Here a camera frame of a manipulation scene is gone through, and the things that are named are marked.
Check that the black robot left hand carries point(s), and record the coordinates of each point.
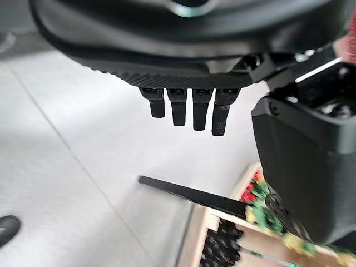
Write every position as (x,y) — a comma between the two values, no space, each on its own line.
(178,41)

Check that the black mesh basket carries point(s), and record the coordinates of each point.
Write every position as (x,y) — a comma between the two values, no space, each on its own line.
(222,244)

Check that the black flat bar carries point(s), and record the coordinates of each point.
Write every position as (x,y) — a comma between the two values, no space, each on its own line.
(194,194)

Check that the red blurred object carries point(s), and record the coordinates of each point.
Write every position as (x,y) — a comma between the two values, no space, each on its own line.
(349,41)

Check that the light wooden table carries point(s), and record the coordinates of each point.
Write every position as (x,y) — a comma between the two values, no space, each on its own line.
(198,239)

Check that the dark robot foot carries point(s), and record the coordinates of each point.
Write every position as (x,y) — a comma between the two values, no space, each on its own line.
(8,231)

